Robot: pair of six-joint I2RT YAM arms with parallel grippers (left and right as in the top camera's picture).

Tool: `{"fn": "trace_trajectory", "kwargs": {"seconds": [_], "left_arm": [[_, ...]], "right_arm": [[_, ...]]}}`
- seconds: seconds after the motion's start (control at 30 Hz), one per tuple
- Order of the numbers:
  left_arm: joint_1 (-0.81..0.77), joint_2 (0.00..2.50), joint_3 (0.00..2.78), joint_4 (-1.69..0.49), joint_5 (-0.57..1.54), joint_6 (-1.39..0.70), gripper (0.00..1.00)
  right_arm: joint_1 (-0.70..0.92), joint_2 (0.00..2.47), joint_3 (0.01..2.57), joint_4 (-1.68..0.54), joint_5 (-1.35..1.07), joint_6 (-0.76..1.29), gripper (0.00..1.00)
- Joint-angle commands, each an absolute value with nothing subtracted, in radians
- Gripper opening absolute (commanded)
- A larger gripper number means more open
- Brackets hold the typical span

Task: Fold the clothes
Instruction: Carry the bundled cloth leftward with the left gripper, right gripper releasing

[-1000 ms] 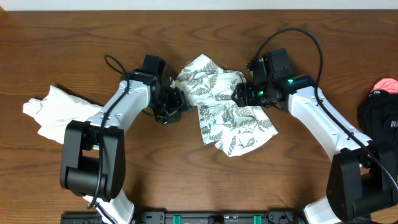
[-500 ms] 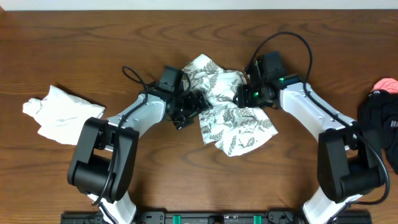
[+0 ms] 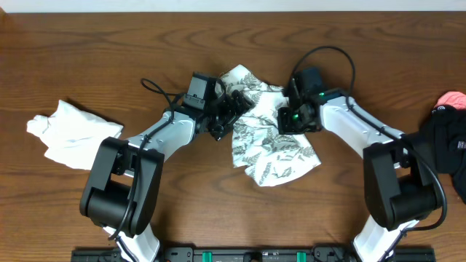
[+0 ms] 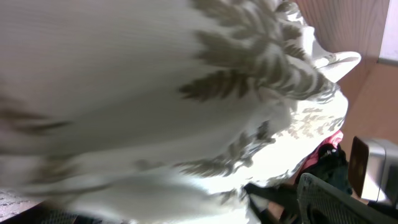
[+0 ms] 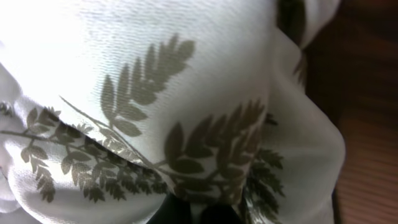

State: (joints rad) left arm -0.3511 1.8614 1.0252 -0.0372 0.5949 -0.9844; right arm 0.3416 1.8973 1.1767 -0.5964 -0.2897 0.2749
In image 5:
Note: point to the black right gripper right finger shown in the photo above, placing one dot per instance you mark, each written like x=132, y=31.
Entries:
x=220, y=214

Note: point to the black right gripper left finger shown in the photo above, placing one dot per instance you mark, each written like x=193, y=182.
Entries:
x=172, y=211

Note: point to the white fern print dress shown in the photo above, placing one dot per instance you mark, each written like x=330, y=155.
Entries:
x=109, y=106

